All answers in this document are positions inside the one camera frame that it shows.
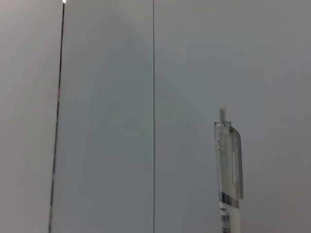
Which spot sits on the silver white pen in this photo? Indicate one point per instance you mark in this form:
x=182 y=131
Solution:
x=227 y=170

